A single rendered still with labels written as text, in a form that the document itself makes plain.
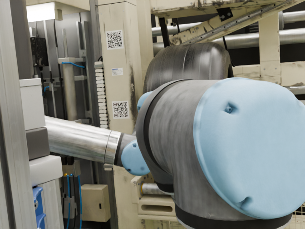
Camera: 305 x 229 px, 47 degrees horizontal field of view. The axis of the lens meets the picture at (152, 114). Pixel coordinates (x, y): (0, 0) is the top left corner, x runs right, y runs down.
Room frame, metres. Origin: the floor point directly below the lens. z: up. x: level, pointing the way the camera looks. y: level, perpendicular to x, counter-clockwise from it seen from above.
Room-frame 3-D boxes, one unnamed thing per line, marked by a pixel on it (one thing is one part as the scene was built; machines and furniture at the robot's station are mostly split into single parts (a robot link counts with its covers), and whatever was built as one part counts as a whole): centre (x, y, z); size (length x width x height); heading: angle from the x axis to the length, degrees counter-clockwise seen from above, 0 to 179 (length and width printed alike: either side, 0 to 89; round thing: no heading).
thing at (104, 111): (1.54, 0.20, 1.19); 0.05 x 0.04 x 0.48; 162
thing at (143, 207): (1.35, -0.09, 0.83); 0.36 x 0.09 x 0.06; 72
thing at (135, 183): (1.54, 0.03, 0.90); 0.40 x 0.03 x 0.10; 162
